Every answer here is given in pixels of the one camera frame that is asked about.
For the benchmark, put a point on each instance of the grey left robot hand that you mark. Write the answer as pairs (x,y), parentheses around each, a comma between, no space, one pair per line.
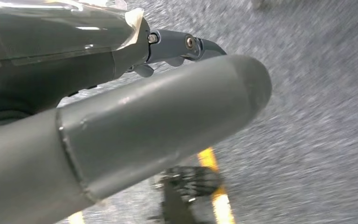
(135,123)

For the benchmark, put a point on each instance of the yellow floor tape square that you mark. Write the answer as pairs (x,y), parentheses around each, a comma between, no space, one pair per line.
(220,204)

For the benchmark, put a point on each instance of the black humanoid robot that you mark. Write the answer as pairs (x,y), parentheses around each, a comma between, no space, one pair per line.
(191,182)

